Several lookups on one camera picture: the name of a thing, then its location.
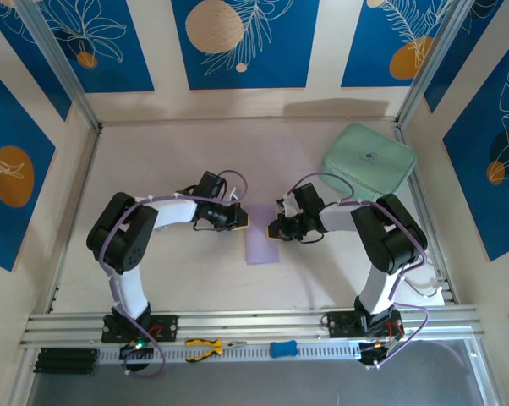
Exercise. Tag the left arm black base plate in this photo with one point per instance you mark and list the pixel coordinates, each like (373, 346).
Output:
(165, 327)

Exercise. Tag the aluminium mounting rail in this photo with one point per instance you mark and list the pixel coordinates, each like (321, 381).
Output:
(254, 321)

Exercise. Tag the mint green zip case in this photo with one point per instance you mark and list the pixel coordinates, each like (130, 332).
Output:
(368, 148)

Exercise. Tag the blue bone-shaped foam block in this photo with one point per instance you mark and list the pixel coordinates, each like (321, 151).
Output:
(283, 349)

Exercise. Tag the aluminium frame post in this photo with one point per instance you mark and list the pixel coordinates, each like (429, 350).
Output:
(438, 51)
(55, 51)

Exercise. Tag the aluminium side rail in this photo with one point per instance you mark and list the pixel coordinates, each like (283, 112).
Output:
(421, 199)
(84, 177)

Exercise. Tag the black ribbed box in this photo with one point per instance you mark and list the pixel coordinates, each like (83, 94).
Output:
(66, 361)

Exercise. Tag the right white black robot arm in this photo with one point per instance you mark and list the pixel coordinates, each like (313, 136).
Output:
(390, 237)

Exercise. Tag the lilac paper sheet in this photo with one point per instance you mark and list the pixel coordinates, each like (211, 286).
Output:
(261, 249)

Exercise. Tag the blue floral wall poster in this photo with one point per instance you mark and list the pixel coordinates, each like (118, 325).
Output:
(457, 63)
(470, 169)
(26, 127)
(364, 42)
(123, 63)
(26, 63)
(280, 63)

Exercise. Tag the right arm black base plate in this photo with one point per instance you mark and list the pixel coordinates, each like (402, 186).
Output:
(341, 325)

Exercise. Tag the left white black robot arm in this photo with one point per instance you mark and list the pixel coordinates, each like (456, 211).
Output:
(127, 237)

